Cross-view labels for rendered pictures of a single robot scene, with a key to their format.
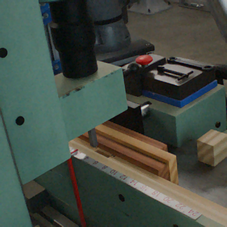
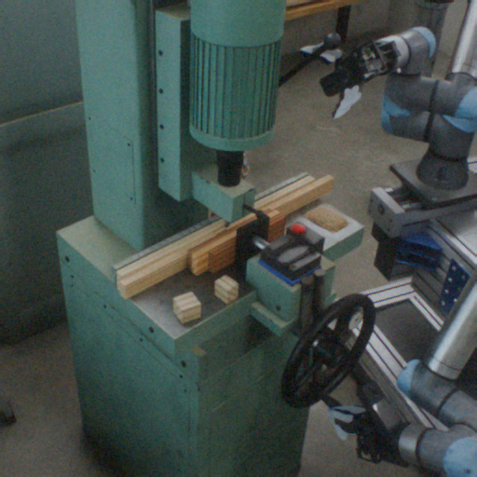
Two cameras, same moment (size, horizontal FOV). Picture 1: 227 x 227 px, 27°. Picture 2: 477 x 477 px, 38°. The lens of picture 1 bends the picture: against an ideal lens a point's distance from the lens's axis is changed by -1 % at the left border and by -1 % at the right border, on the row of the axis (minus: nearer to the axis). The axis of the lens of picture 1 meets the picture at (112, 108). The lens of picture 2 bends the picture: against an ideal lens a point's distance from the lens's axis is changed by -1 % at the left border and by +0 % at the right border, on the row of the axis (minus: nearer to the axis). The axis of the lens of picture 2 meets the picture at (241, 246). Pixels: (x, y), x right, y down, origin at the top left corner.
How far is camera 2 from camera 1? 147 cm
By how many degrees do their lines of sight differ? 68
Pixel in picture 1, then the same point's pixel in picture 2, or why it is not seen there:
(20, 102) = (164, 153)
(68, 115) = (199, 188)
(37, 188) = not seen: hidden behind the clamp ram
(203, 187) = (192, 286)
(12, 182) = (136, 173)
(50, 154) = (170, 189)
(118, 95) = (226, 210)
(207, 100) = (273, 281)
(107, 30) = not seen: outside the picture
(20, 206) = (137, 185)
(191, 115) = (258, 274)
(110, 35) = not seen: outside the picture
